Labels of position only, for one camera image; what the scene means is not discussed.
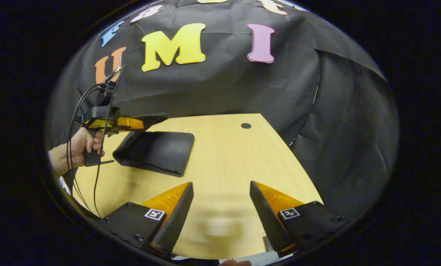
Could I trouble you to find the white printed sign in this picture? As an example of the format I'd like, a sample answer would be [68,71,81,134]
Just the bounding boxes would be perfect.
[59,176,72,196]

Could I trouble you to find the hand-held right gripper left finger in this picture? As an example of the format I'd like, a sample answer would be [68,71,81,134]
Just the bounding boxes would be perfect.
[98,181,194,257]

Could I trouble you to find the black cable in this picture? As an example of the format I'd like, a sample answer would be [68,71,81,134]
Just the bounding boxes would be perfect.
[93,65,127,219]
[66,83,106,215]

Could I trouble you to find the dark grey jeans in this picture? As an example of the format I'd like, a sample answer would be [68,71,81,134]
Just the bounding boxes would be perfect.
[112,113,195,178]

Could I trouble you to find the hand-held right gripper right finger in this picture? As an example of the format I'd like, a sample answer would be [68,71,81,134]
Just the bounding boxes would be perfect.
[249,180,345,258]

